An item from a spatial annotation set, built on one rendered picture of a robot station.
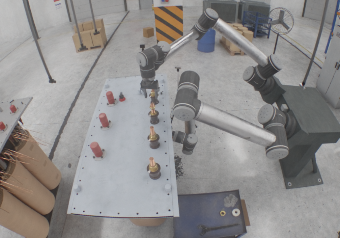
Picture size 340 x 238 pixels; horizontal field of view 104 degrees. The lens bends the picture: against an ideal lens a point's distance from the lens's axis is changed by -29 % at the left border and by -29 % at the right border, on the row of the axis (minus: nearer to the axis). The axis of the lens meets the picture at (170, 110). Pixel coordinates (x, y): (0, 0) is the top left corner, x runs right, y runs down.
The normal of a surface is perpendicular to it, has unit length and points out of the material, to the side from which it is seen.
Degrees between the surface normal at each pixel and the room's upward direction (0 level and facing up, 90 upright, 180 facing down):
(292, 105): 0
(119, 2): 90
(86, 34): 90
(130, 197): 0
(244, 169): 0
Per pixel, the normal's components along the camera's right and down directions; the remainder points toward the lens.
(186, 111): -0.15, 0.70
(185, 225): -0.04, -0.75
